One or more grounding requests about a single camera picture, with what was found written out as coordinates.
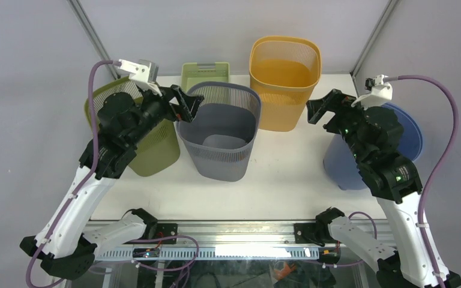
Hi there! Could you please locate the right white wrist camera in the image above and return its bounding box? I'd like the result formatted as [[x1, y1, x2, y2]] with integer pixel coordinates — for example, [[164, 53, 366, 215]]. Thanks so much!
[[351, 74, 393, 110]]

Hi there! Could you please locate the orange mesh basket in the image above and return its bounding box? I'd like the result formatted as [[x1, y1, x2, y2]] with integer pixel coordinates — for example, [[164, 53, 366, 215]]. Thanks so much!
[[249, 35, 322, 132]]

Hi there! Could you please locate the olive green mesh basket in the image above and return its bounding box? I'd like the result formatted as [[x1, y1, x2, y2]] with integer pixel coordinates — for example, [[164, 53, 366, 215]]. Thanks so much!
[[93, 77, 180, 177]]

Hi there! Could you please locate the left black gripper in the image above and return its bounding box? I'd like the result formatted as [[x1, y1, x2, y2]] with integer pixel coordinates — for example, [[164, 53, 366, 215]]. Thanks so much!
[[127, 81, 204, 147]]

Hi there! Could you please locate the white slotted cable duct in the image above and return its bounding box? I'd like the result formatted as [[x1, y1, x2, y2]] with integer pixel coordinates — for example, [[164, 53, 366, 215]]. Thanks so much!
[[95, 244, 319, 262]]

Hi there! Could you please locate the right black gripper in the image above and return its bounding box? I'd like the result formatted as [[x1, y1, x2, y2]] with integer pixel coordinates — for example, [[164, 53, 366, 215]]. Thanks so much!
[[305, 88, 377, 164]]

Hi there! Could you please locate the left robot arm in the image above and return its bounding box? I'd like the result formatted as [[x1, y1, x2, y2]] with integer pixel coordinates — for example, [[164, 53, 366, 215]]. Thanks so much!
[[20, 85, 204, 280]]

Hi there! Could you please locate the blue plastic bucket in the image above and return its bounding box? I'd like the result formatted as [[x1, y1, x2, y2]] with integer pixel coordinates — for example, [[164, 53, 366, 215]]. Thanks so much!
[[323, 103, 424, 190]]

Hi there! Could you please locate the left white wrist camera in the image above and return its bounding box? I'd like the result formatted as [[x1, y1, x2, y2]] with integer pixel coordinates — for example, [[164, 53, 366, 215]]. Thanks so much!
[[116, 59, 162, 96]]

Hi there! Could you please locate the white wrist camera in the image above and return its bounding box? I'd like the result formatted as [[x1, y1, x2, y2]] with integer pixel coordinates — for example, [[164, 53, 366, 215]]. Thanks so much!
[[351, 74, 393, 110], [116, 59, 162, 96]]

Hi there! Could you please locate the grey mesh basket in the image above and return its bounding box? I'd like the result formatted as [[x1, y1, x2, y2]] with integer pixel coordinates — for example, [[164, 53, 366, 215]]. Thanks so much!
[[176, 81, 262, 182]]

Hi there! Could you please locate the light green shallow crate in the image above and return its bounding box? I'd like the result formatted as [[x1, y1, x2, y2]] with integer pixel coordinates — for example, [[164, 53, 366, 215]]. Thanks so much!
[[181, 62, 230, 92]]

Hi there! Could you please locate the aluminium mounting rail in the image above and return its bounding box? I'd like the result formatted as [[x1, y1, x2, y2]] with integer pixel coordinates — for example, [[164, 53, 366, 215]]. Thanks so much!
[[83, 220, 396, 249]]

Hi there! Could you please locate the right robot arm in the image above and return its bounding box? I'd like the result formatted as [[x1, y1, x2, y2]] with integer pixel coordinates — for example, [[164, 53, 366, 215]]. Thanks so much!
[[301, 89, 461, 287]]

